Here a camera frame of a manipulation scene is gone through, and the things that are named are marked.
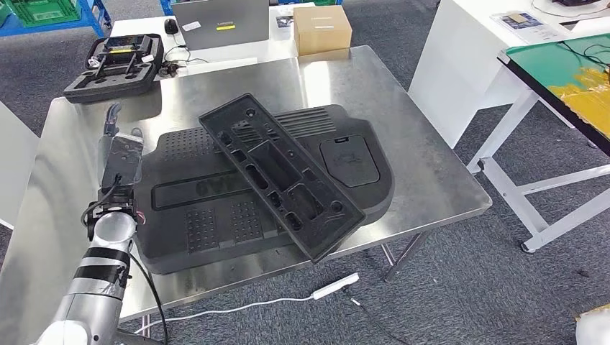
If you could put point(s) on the printed brochure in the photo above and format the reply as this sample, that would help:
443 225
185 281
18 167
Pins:
284 21

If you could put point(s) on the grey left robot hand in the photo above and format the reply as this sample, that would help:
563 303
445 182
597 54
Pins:
113 119

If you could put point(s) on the printed paper sheet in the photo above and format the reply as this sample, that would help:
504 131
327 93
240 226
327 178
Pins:
529 26

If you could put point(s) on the green plastic crate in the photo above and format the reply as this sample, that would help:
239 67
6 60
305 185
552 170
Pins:
43 12

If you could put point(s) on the person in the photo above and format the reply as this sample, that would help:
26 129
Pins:
595 333

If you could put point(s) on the white power strip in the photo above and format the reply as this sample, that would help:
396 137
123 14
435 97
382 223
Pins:
336 286

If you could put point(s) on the black plastic plate bracket part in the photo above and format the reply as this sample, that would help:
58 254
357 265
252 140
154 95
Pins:
329 228

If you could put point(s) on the black computer mouse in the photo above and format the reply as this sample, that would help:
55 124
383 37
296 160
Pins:
171 26

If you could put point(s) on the large black plastic cover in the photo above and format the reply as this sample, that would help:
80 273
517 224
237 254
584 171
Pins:
190 238

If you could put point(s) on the blue metal cart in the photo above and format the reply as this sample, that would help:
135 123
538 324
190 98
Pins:
93 16

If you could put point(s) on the yellow tape patch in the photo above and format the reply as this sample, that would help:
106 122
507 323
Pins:
591 102

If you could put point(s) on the black foam case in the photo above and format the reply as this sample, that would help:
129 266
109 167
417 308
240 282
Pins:
109 88

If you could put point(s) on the stainless steel workbench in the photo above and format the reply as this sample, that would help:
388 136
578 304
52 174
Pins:
429 181

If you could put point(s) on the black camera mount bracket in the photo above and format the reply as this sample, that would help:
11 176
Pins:
121 162

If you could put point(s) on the grey laptop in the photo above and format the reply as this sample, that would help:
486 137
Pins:
219 24

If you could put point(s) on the black remote controller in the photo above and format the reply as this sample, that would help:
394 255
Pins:
126 45

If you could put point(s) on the green top table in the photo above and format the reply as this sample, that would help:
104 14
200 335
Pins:
538 62

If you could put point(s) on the white desk side panel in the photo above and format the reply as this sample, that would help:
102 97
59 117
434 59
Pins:
14 162

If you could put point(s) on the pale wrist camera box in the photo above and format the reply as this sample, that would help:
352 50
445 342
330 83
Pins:
128 138

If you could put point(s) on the brown cardboard box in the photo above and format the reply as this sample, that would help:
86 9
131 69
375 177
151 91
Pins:
321 28

